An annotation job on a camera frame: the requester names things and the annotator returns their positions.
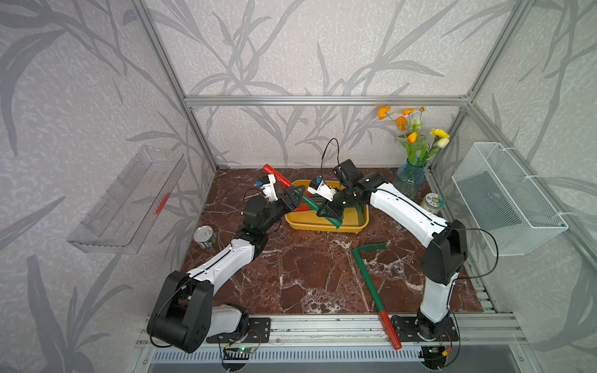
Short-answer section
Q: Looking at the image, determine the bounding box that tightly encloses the green hoe red grip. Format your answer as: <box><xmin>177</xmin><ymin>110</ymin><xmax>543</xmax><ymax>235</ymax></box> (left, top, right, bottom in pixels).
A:
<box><xmin>351</xmin><ymin>243</ymin><xmax>402</xmax><ymax>351</ymax></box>
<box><xmin>263</xmin><ymin>164</ymin><xmax>292</xmax><ymax>188</ymax></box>
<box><xmin>294</xmin><ymin>197</ymin><xmax>342</xmax><ymax>228</ymax></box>

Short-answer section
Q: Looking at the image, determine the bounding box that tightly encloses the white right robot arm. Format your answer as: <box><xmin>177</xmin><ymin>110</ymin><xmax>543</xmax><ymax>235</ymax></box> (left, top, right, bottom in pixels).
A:
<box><xmin>308</xmin><ymin>160</ymin><xmax>467</xmax><ymax>341</ymax></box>

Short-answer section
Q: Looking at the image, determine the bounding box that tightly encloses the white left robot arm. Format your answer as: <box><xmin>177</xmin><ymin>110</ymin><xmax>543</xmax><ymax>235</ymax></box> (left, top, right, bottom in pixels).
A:
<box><xmin>146</xmin><ymin>186</ymin><xmax>306</xmax><ymax>353</ymax></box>

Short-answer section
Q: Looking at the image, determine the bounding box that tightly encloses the yellow plastic storage box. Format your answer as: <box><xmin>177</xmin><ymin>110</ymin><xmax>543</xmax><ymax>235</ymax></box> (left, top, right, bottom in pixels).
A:
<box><xmin>285</xmin><ymin>204</ymin><xmax>369</xmax><ymax>233</ymax></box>

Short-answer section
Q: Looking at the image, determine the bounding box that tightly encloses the blue glass vase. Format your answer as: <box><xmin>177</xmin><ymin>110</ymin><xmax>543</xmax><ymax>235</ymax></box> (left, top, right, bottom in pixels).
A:
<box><xmin>393</xmin><ymin>161</ymin><xmax>424</xmax><ymax>199</ymax></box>

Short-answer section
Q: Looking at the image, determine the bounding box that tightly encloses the tin can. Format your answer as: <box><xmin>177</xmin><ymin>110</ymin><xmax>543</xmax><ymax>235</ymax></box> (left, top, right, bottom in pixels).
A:
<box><xmin>193</xmin><ymin>225</ymin><xmax>218</xmax><ymax>249</ymax></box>

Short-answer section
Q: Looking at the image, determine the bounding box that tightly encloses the artificial flower bouquet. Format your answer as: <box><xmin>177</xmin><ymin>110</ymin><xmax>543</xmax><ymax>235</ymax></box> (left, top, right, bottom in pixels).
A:
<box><xmin>376</xmin><ymin>105</ymin><xmax>450</xmax><ymax>168</ymax></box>

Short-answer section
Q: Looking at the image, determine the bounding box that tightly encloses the small labelled glass jar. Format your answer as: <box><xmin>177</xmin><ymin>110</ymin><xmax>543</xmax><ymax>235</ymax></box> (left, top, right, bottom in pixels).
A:
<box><xmin>420</xmin><ymin>193</ymin><xmax>446</xmax><ymax>215</ymax></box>

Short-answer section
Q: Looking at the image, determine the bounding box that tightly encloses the left circuit board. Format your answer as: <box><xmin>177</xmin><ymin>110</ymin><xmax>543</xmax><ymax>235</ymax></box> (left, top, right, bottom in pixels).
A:
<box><xmin>222</xmin><ymin>343</ymin><xmax>261</xmax><ymax>361</ymax></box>

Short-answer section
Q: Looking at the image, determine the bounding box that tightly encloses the circuit board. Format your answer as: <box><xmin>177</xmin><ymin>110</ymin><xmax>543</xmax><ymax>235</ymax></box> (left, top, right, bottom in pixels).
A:
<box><xmin>222</xmin><ymin>343</ymin><xmax>261</xmax><ymax>361</ymax></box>
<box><xmin>419</xmin><ymin>346</ymin><xmax>452</xmax><ymax>371</ymax></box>

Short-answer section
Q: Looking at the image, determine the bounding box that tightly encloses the right circuit board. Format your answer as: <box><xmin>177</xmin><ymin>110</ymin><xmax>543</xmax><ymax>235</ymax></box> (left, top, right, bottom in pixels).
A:
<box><xmin>419</xmin><ymin>346</ymin><xmax>452</xmax><ymax>371</ymax></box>

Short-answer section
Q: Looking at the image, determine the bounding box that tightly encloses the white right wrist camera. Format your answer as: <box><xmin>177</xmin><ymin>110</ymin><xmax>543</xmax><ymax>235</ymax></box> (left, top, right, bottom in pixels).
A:
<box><xmin>307</xmin><ymin>177</ymin><xmax>340</xmax><ymax>201</ymax></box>

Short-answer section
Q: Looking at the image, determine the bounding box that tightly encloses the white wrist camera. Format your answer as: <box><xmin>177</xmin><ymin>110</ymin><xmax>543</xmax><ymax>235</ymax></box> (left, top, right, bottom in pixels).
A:
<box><xmin>307</xmin><ymin>177</ymin><xmax>340</xmax><ymax>201</ymax></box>
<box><xmin>255</xmin><ymin>174</ymin><xmax>278</xmax><ymax>202</ymax></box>

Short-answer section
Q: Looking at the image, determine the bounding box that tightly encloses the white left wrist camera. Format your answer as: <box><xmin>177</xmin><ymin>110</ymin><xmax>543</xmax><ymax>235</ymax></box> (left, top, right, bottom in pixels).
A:
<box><xmin>255</xmin><ymin>174</ymin><xmax>278</xmax><ymax>202</ymax></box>

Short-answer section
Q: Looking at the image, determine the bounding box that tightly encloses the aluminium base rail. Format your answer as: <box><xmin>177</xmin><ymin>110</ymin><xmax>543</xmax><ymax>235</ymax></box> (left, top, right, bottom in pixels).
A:
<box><xmin>134</xmin><ymin>312</ymin><xmax>529</xmax><ymax>371</ymax></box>

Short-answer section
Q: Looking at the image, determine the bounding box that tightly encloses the clear acrylic wall shelf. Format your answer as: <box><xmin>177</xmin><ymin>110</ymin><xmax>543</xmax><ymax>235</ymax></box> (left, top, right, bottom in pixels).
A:
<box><xmin>67</xmin><ymin>145</ymin><xmax>187</xmax><ymax>254</ymax></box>

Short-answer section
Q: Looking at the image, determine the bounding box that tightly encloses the white wire mesh basket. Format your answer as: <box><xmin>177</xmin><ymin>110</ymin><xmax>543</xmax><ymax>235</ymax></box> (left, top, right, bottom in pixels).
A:
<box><xmin>452</xmin><ymin>142</ymin><xmax>568</xmax><ymax>256</ymax></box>

